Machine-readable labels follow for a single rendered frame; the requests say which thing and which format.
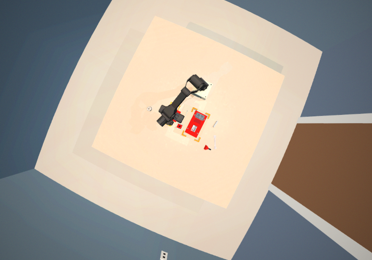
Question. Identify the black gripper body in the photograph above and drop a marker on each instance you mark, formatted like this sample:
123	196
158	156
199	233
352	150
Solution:
179	117

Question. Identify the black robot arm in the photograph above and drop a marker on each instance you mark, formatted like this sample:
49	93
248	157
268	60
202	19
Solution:
168	112

